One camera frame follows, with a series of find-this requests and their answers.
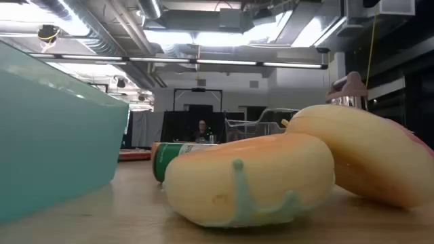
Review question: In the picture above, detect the donut with green icing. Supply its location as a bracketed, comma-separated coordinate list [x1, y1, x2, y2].
[163, 132, 336, 228]

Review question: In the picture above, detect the dark green food colour bottle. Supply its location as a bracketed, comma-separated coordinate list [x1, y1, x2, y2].
[152, 142, 220, 183]

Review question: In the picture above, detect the red popcorn package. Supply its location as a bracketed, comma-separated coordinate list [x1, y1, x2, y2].
[117, 148, 153, 162]

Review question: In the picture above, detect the donut with pink icing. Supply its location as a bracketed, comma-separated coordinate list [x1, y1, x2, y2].
[284, 104, 434, 209]

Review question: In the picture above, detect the person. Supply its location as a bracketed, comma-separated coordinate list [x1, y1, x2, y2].
[193, 119, 214, 143]

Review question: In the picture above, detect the clear plastic container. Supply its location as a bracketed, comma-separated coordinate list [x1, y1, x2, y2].
[224, 107, 301, 143]

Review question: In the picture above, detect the black curtain screen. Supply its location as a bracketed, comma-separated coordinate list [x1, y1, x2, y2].
[159, 104, 227, 143]

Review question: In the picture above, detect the grey curtain screen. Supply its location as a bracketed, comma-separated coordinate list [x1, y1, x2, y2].
[130, 110, 165, 148]

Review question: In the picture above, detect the long ceiling light bar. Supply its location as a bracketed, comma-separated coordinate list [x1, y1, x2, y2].
[27, 52, 329, 70]

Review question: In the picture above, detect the teal plastic bin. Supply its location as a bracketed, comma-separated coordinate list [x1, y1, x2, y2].
[0, 39, 130, 224]

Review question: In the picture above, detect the black gantry frame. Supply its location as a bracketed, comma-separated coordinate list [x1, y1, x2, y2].
[172, 87, 224, 113]

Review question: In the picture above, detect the round silver ventilation duct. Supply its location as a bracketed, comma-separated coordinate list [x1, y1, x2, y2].
[135, 0, 163, 20]

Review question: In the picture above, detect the pink-handled metal box grater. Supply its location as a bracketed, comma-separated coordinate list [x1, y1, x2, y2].
[325, 70, 370, 111]

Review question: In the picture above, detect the yellow hanging cable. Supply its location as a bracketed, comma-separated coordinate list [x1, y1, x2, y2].
[364, 5, 379, 89]

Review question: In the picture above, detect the ceiling device with yellow wires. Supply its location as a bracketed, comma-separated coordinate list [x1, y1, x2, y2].
[36, 24, 62, 52]

